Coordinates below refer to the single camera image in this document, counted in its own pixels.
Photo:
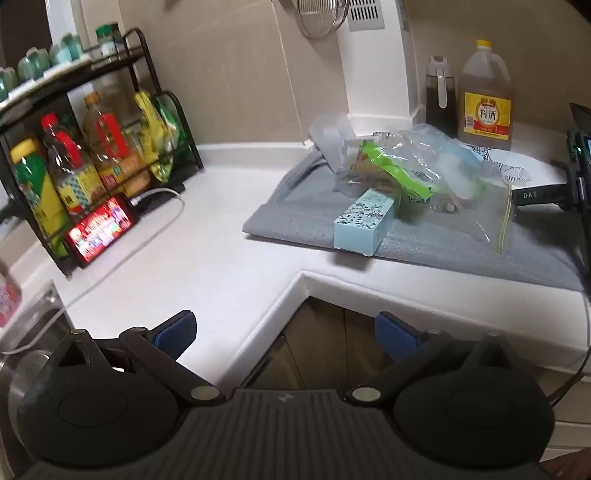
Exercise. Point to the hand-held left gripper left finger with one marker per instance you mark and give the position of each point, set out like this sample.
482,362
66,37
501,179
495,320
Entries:
175,330

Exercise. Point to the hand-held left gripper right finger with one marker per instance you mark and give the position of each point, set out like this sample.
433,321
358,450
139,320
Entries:
395,334

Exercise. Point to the clear zip bag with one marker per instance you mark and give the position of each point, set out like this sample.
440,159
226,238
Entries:
475,207

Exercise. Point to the light blue printed box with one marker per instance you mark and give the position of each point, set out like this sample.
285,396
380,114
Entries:
364,221

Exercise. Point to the green snack wrapper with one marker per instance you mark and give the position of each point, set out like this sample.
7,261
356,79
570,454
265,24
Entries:
392,166

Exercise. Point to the translucent plastic bag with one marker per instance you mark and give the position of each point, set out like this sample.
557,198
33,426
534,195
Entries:
330,138

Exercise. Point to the white geometric print bag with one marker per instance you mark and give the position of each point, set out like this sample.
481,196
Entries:
521,168

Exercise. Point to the smartphone with lit screen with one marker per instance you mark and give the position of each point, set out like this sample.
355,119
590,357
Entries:
99,228

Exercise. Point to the cooking wine jug yellow label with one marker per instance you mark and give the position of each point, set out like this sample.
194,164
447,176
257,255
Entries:
487,83

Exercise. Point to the grey mat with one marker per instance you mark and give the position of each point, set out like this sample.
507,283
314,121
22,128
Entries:
300,207

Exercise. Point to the dark oil dispenser bottle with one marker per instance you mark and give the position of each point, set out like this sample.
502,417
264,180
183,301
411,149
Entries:
438,110

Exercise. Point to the red patterned packet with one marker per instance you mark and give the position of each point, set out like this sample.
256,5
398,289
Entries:
8,300

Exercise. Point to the red-cap sauce bottle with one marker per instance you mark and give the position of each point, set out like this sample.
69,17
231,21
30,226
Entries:
74,180

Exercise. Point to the yellow-cap green label bottle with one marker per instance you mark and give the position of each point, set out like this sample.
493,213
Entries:
34,194

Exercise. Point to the yellow green snack bag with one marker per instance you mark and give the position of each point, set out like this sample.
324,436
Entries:
152,134

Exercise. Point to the green packet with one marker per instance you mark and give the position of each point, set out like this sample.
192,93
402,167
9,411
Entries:
175,129

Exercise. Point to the orange-cap oil bottle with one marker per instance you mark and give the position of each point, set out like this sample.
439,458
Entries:
111,138

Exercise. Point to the grey vent grille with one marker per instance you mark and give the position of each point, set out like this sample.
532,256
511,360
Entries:
367,14

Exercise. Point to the green-lid seasoning jar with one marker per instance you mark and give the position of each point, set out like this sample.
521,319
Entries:
108,41

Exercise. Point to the teal spice jar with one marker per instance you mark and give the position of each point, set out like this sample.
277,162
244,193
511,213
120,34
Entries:
59,54
27,71
41,62
73,46
7,85

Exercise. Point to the metal mesh strainer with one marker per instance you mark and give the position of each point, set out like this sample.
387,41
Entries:
323,18

